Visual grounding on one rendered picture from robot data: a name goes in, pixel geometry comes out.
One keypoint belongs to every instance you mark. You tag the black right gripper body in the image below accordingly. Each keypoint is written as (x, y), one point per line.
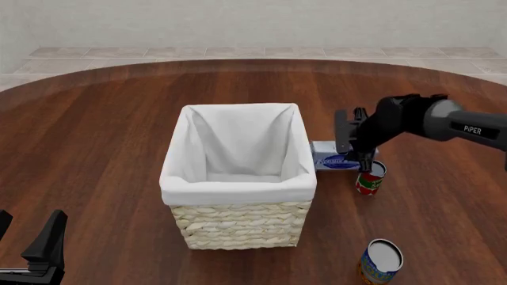
(363, 142)

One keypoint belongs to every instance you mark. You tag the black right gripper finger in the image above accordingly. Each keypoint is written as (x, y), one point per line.
(366, 162)

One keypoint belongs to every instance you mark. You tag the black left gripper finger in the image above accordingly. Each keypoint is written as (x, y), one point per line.
(4, 222)
(45, 240)

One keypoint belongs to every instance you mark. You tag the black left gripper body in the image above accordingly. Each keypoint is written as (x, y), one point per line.
(37, 274)

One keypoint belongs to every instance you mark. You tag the grey and black right robot arm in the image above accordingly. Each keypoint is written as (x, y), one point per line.
(443, 123)

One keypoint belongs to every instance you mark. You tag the blue and white cream cheese box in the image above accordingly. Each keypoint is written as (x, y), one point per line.
(325, 160)

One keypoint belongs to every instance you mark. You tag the wicker basket with white liner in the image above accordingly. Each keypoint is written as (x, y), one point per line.
(241, 219)

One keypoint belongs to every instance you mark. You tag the red tomato sauce can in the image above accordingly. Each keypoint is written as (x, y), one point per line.
(370, 184)

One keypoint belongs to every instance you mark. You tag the dark flat plate on stalk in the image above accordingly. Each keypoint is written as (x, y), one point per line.
(342, 133)

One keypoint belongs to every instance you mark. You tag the blue and yellow soup can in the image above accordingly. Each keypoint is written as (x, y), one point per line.
(382, 255)

